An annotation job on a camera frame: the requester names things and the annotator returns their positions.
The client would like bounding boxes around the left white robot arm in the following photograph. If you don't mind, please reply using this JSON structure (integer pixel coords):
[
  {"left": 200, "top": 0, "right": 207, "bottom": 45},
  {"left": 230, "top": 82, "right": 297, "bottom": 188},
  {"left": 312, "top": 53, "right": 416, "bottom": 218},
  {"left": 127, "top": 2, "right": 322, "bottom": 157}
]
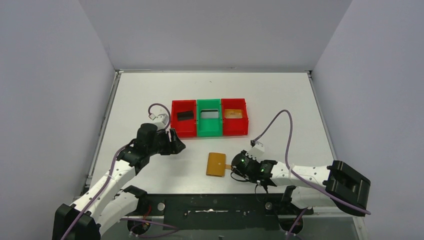
[{"left": 52, "top": 123, "right": 186, "bottom": 240}]

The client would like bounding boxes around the gold card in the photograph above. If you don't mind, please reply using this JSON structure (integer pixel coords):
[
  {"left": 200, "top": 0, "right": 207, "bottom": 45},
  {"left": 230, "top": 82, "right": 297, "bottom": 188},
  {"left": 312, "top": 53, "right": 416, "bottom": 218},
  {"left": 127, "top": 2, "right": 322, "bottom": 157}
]
[{"left": 224, "top": 108, "right": 243, "bottom": 119}]

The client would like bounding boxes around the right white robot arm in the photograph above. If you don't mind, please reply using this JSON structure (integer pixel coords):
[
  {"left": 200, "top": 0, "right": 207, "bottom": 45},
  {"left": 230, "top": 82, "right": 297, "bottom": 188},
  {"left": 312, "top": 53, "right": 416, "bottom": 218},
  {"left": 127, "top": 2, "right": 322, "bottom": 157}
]
[{"left": 231, "top": 150, "right": 371, "bottom": 217}]

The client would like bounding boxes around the black card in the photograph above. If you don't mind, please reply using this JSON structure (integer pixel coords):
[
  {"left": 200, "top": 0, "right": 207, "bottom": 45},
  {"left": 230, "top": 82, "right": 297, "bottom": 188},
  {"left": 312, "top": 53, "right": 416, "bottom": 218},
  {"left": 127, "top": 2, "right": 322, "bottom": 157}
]
[{"left": 176, "top": 110, "right": 195, "bottom": 121}]

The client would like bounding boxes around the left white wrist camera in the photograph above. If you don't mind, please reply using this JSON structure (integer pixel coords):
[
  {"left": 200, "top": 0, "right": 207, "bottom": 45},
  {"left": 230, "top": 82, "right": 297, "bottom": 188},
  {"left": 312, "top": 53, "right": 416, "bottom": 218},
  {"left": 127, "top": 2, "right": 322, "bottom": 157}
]
[{"left": 149, "top": 113, "right": 170, "bottom": 130}]

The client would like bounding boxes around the green middle bin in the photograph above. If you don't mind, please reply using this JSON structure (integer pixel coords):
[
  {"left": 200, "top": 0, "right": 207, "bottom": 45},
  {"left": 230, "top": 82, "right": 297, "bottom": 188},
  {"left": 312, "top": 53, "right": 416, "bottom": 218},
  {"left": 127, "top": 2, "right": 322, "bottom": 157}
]
[{"left": 196, "top": 98, "right": 223, "bottom": 137}]

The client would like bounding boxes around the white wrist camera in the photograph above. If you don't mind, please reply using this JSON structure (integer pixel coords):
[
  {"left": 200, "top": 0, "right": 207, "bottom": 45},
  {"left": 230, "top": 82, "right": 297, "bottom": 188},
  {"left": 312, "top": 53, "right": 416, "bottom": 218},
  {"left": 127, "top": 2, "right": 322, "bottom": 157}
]
[
  {"left": 245, "top": 141, "right": 265, "bottom": 161},
  {"left": 149, "top": 113, "right": 170, "bottom": 130}
]

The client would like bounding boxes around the silver card in green bin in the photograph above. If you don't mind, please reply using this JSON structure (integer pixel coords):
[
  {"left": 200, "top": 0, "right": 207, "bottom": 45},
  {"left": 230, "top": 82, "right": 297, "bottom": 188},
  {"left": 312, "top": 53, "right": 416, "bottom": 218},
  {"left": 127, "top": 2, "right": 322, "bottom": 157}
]
[{"left": 200, "top": 109, "right": 220, "bottom": 119}]

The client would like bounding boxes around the left red bin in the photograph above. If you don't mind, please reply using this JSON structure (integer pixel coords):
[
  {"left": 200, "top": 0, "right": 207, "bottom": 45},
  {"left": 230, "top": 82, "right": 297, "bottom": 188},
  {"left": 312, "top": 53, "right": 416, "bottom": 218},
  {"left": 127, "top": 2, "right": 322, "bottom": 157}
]
[{"left": 170, "top": 99, "right": 197, "bottom": 138}]

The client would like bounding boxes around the right red bin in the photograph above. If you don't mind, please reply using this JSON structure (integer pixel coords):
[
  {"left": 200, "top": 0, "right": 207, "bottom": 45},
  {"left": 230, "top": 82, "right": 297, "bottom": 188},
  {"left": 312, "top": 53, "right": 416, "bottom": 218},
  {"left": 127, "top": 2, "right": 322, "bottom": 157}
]
[{"left": 221, "top": 98, "right": 249, "bottom": 136}]

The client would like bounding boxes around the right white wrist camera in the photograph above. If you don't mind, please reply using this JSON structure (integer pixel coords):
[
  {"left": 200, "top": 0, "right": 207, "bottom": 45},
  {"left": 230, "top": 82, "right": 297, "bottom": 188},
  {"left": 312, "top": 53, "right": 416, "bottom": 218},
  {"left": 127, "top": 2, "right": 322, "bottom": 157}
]
[{"left": 245, "top": 141, "right": 265, "bottom": 161}]

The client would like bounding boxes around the red bin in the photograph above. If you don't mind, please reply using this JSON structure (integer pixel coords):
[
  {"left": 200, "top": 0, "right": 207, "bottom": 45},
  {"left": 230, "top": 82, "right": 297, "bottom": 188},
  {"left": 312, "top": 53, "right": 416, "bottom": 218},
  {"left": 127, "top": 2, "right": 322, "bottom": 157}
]
[
  {"left": 170, "top": 99, "right": 197, "bottom": 138},
  {"left": 221, "top": 98, "right": 249, "bottom": 136}
]

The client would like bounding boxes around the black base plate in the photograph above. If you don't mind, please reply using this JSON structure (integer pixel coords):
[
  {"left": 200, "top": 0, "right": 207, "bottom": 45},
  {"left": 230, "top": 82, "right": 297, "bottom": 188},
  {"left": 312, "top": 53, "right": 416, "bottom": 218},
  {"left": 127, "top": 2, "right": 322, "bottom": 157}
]
[{"left": 146, "top": 193, "right": 283, "bottom": 230}]

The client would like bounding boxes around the yellow leather card holder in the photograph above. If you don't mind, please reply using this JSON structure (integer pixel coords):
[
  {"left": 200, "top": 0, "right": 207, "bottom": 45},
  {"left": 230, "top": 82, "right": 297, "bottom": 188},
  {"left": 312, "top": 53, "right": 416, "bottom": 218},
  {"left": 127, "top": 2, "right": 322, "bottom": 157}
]
[{"left": 205, "top": 152, "right": 232, "bottom": 177}]

